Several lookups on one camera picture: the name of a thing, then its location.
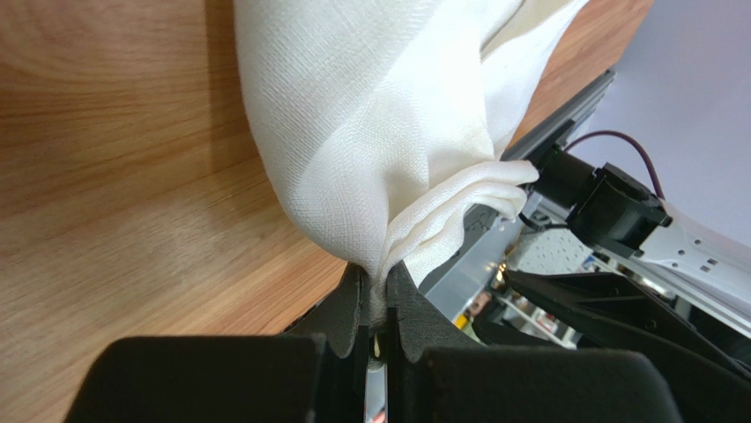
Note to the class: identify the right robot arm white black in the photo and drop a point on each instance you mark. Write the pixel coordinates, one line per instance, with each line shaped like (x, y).
(610, 211)

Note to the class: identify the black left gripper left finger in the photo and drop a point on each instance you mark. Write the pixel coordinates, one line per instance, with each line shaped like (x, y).
(342, 320)

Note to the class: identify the white cloth napkin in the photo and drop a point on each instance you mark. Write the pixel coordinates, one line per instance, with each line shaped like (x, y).
(381, 123)

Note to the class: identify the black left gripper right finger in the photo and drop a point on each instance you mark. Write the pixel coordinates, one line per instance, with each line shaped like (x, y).
(414, 328)

